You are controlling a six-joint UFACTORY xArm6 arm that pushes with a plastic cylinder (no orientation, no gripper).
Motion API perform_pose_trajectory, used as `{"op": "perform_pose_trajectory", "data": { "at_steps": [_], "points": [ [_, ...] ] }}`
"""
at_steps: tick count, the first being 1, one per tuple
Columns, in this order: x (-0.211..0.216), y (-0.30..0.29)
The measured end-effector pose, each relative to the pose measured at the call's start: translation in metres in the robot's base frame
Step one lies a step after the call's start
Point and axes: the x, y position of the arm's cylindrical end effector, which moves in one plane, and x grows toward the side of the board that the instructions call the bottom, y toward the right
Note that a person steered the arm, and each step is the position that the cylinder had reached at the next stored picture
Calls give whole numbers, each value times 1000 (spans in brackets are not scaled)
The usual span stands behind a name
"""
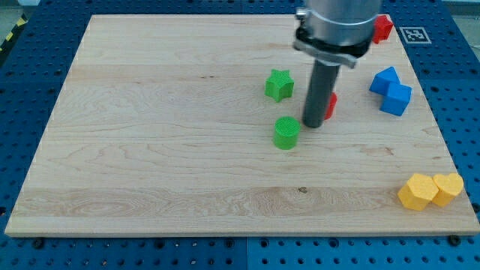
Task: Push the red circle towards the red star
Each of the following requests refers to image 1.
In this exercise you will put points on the red circle block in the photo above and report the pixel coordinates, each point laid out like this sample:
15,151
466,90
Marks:
331,106

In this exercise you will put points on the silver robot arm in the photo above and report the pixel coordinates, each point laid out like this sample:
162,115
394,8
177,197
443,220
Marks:
336,32

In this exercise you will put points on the green star block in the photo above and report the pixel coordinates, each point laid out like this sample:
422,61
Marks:
279,85

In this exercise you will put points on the red star block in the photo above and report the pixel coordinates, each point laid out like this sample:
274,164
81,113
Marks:
382,28

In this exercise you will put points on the green cylinder block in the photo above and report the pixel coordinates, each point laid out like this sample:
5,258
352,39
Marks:
286,132

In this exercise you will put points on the wooden board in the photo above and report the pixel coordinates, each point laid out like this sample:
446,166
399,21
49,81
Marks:
162,128

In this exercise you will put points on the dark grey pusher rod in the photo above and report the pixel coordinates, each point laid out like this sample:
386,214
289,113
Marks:
322,82

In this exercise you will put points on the blue triangle block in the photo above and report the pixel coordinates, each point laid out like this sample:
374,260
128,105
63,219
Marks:
383,79

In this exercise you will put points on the blue cube block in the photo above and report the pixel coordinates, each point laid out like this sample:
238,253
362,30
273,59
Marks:
396,99

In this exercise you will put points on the yellow hexagon block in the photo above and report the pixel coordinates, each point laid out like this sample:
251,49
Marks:
418,192

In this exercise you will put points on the white fiducial marker tag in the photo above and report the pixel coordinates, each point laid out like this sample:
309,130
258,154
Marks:
415,35

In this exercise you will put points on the yellow heart block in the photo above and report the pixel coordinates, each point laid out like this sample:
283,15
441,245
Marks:
449,186

